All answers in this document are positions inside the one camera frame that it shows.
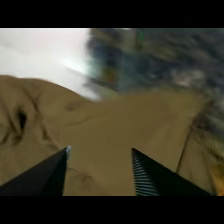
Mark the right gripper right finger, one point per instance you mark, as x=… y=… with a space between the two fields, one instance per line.
x=156 y=180

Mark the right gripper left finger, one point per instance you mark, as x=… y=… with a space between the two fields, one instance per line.
x=43 y=176

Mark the brown garment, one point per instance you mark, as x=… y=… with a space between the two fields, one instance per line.
x=110 y=133

